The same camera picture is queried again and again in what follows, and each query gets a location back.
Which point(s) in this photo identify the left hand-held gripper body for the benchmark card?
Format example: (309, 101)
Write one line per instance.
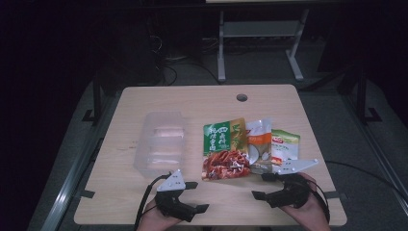
(174, 199)

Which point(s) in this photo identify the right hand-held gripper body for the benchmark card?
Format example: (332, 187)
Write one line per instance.
(293, 194)

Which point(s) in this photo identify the white and orange powder packet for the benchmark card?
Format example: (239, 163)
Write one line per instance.
(258, 144)

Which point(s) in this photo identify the green and white seasoning packet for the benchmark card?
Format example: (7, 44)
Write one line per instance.
(285, 144)

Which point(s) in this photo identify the clear plastic container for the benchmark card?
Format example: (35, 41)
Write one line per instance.
(160, 144)

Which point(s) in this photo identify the green and red seasoning packet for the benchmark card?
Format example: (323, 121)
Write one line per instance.
(224, 144)

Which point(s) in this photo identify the person's right hand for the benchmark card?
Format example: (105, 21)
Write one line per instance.
(309, 216)

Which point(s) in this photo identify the person's left hand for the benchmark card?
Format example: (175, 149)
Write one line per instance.
(154, 222)

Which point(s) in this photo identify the black tape strip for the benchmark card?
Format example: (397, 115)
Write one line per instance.
(87, 194)
(332, 194)

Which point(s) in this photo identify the black metal stand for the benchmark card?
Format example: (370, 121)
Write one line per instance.
(362, 96)

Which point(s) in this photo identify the aluminium floor rail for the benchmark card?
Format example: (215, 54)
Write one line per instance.
(378, 154)
(69, 186)

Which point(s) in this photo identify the white metal table frame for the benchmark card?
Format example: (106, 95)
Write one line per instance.
(221, 64)

